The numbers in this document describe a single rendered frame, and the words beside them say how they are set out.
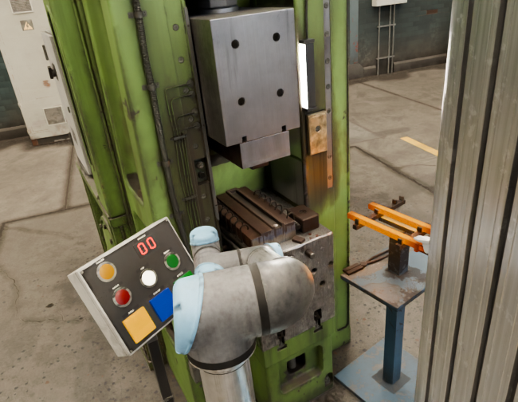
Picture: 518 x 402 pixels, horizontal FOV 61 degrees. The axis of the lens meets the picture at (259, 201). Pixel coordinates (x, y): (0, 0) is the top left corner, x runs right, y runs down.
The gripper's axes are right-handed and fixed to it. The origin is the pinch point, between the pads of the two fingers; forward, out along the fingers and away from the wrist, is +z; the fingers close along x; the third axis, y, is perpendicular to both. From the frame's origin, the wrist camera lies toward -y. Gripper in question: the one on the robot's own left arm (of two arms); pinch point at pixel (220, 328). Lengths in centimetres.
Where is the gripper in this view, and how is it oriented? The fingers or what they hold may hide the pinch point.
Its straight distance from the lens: 139.8
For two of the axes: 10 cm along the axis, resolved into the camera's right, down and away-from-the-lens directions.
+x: 9.9, -1.1, 0.2
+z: 0.9, 8.9, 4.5
